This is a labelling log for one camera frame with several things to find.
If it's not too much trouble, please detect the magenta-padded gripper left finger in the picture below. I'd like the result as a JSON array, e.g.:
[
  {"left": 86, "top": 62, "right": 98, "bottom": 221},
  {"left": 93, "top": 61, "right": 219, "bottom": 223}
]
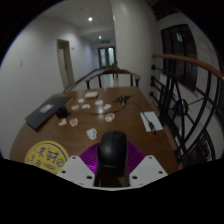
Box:
[{"left": 56, "top": 143, "right": 101, "bottom": 188}]

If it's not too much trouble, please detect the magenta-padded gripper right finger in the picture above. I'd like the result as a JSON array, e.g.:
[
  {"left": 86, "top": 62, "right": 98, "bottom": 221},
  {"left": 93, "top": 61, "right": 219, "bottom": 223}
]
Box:
[{"left": 126, "top": 141, "right": 169, "bottom": 188}]

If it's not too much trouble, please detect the black computer mouse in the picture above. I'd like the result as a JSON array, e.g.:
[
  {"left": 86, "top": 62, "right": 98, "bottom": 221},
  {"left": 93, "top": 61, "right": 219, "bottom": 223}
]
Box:
[{"left": 96, "top": 130, "right": 129, "bottom": 177}]

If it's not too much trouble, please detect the round yellow cartoon mouse pad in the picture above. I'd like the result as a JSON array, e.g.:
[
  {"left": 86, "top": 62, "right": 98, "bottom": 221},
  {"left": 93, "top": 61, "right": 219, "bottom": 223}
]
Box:
[{"left": 24, "top": 140, "right": 70, "bottom": 175}]

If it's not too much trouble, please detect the small white red card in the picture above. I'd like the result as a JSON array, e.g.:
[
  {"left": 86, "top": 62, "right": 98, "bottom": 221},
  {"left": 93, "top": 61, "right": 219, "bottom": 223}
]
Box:
[
  {"left": 104, "top": 112, "right": 116, "bottom": 123},
  {"left": 68, "top": 117, "right": 80, "bottom": 128}
]

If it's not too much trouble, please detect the white paper sheet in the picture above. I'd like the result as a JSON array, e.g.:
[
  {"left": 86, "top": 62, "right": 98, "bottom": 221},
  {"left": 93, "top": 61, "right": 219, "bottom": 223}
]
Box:
[{"left": 139, "top": 110, "right": 164, "bottom": 133}]

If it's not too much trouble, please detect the small black round object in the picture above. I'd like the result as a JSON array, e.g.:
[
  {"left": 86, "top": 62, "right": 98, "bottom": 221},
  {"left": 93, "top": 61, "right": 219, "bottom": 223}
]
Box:
[{"left": 55, "top": 107, "right": 70, "bottom": 119}]

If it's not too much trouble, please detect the dark closed laptop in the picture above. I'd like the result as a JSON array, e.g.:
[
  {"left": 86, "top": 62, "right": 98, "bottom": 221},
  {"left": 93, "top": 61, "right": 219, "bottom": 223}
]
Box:
[{"left": 24, "top": 96, "right": 74, "bottom": 131}]

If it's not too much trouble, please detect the flat white box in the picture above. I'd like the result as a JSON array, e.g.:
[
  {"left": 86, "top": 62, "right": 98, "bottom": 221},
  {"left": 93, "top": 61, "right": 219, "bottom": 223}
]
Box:
[{"left": 84, "top": 91, "right": 99, "bottom": 99}]

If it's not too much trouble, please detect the brown wooden chair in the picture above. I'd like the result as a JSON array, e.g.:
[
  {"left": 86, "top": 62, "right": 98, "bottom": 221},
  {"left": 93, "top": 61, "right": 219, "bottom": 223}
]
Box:
[{"left": 84, "top": 64, "right": 142, "bottom": 90}]

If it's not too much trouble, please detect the white open door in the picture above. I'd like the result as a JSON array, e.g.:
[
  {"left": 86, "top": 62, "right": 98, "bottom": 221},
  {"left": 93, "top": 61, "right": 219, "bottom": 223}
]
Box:
[{"left": 55, "top": 38, "right": 76, "bottom": 90}]

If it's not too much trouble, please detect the glass double door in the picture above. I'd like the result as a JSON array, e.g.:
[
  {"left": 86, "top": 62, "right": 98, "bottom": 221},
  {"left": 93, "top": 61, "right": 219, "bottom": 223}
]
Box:
[{"left": 97, "top": 45, "right": 117, "bottom": 69}]

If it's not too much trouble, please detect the black railing with wooden handrail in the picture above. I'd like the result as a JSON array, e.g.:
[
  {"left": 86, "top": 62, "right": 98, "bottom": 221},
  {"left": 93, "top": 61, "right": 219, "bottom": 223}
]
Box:
[{"left": 149, "top": 53, "right": 224, "bottom": 168}]

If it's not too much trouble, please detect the dark window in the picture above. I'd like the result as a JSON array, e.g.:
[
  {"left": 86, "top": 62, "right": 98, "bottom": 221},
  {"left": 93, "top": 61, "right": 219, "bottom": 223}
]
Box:
[{"left": 160, "top": 23, "right": 198, "bottom": 93}]

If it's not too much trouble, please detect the black cable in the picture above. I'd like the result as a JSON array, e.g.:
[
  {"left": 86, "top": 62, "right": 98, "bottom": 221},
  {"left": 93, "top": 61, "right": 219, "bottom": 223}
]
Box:
[{"left": 68, "top": 94, "right": 157, "bottom": 134}]

